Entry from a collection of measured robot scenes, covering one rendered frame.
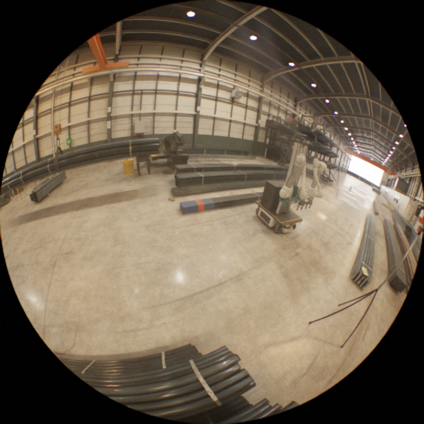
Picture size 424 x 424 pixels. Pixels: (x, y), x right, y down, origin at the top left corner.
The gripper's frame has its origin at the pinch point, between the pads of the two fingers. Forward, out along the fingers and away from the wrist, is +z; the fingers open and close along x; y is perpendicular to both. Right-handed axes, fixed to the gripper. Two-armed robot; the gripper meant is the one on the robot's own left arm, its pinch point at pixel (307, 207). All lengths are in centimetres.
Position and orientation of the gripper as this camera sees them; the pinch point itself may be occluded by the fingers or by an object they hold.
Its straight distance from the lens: 289.3
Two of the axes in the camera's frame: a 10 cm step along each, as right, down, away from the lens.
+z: -0.9, 8.6, 5.1
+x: 9.4, -1.0, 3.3
